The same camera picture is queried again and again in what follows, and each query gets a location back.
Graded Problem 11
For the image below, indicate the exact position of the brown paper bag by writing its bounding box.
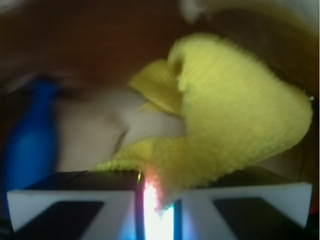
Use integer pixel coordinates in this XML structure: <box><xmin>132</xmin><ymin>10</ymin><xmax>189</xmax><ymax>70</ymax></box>
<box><xmin>0</xmin><ymin>0</ymin><xmax>320</xmax><ymax>171</ymax></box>

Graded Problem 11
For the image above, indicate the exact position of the yellow cloth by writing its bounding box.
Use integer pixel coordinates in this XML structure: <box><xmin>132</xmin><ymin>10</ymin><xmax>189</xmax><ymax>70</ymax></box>
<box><xmin>95</xmin><ymin>34</ymin><xmax>313</xmax><ymax>213</ymax></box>

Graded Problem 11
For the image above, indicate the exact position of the blue plastic bottle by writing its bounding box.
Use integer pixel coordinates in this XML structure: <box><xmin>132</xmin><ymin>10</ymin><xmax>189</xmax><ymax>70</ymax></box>
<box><xmin>2</xmin><ymin>77</ymin><xmax>60</xmax><ymax>219</ymax></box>

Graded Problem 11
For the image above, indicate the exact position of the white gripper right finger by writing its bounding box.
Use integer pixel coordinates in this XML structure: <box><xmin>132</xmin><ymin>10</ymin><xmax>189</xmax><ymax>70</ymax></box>
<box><xmin>173</xmin><ymin>167</ymin><xmax>313</xmax><ymax>240</ymax></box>

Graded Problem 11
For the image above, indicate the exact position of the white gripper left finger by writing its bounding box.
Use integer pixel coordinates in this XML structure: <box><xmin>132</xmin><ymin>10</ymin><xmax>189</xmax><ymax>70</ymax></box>
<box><xmin>7</xmin><ymin>170</ymin><xmax>145</xmax><ymax>240</ymax></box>

